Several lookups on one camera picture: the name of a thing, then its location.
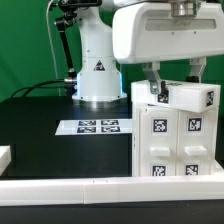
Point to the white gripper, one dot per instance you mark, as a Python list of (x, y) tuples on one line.
[(147, 32)]

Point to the white cabinet top block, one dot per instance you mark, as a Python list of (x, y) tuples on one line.
[(187, 96)]

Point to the white door panel with knob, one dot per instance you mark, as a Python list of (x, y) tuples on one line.
[(157, 144)]

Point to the white cabinet body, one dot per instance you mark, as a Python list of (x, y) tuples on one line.
[(137, 109)]

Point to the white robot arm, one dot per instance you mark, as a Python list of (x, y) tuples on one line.
[(98, 80)]

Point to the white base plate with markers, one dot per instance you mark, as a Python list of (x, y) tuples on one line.
[(94, 127)]

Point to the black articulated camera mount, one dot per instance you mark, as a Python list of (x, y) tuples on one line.
[(66, 40)]

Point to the white U-shaped fence frame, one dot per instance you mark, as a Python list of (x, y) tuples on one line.
[(106, 190)]

